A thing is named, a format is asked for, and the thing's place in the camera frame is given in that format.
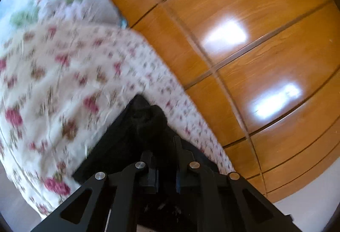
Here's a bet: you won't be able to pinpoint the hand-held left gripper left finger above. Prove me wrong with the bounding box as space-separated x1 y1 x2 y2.
31 152 160 232

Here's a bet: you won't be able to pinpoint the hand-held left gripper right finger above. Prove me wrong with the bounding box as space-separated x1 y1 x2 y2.
173 136 296 232

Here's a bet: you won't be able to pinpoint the black pants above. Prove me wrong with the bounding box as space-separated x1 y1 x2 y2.
72 94 220 222

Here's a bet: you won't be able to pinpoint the floral bed sheet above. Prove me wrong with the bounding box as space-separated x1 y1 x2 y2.
0 22 236 222

